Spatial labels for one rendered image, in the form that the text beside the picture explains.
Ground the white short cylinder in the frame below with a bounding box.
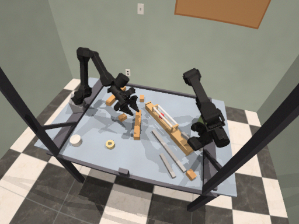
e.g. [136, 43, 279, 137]
[70, 135, 82, 146]

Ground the beige roll of tape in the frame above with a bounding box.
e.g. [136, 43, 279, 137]
[106, 140, 115, 149]

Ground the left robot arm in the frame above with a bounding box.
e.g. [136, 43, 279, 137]
[71, 47, 135, 105]

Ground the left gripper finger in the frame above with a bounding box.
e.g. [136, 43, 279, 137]
[129, 99, 139, 112]
[119, 103, 134, 116]

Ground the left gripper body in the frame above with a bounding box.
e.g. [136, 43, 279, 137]
[114, 90, 138, 111]

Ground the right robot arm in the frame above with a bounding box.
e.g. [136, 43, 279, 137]
[183, 68, 230, 148]

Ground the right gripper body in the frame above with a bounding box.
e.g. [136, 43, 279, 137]
[187, 127, 213, 151]

